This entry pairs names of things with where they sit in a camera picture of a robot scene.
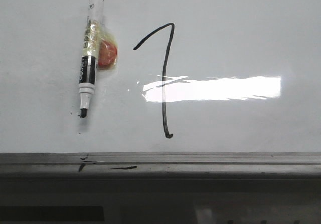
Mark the black and white whiteboard marker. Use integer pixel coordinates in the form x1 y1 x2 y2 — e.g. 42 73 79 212
78 0 109 118

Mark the white whiteboard with metal frame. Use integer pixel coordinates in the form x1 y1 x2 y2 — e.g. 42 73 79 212
1 0 320 179

